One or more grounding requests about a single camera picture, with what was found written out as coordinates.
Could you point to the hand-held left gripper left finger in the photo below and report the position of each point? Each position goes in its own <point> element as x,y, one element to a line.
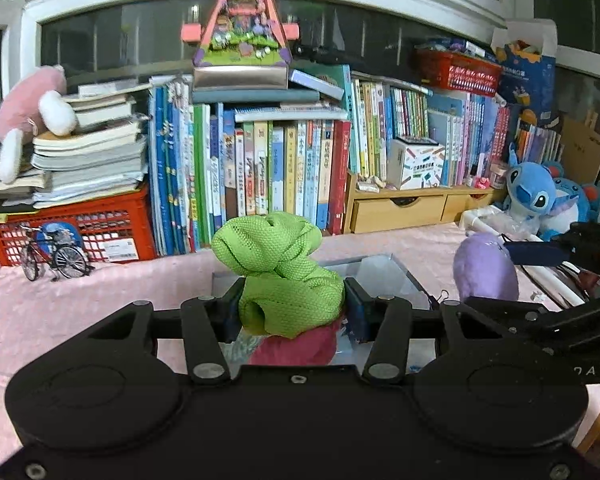
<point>232,312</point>

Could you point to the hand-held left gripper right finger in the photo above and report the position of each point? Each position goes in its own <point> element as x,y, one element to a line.
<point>356,310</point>

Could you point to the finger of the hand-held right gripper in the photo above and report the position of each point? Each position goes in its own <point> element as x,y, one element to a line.
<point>535,253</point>
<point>520,312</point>

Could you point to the clear plastic storage box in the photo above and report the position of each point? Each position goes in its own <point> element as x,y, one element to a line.
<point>385,280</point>

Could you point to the purple soft plush ball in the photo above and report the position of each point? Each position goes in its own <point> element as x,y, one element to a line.
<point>482,270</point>

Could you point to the magenta soft cloth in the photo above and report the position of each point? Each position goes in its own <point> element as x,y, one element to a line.
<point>300,347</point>

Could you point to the green mesh cloth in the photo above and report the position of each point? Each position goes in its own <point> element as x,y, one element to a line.
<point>285,270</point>

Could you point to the clear plastic wrap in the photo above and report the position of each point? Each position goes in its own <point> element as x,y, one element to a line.
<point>505,220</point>

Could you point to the blue alien plush toy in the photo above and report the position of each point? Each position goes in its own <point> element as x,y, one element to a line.
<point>530,195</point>

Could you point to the blue finned plush toy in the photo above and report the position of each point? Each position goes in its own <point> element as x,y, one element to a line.
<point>572,205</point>

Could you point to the small pink trinket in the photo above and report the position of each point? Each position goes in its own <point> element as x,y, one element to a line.
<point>481,182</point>

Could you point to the wooden drawer organizer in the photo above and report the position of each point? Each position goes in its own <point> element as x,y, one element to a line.
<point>400,210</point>

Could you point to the row of thin colourful books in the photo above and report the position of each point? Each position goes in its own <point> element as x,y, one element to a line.
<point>537,140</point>

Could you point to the brown cardboard piece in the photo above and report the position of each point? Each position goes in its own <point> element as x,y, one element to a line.
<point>585,150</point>

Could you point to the pink fleece blanket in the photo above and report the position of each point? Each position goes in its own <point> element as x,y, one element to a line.
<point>105,290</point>

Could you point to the row of blue-purple books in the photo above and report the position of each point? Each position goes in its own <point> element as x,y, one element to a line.
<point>470,135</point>

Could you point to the row of tall blue-green books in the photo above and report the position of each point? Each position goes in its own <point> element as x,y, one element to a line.
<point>260,180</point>

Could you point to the white pencil-print box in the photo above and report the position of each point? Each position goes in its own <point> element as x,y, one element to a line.
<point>415,162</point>

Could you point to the red plastic crate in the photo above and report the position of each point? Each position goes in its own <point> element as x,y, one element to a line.
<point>105,230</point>

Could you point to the blue printed carton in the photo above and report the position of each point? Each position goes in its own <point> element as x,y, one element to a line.
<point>527,80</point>

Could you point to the miniature bicycle model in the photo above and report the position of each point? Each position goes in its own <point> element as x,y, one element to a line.
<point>55,257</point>

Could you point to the row of leaning picture books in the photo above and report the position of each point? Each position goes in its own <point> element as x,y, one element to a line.
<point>385,125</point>

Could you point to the red mesh basket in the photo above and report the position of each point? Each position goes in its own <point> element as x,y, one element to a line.
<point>460,75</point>

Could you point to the stack of flat paperback books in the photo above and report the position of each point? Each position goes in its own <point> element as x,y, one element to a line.
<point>90,160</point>

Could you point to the booklets in red basket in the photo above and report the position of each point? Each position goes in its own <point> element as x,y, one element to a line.
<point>460,47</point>

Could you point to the pile of flat hardcover books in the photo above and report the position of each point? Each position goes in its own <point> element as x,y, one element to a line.
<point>260,87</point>

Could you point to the pink triangular toy house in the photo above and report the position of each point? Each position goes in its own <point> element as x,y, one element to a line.
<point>242,25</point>

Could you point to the pink plush toy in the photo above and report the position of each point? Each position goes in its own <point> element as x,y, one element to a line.
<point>25,105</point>

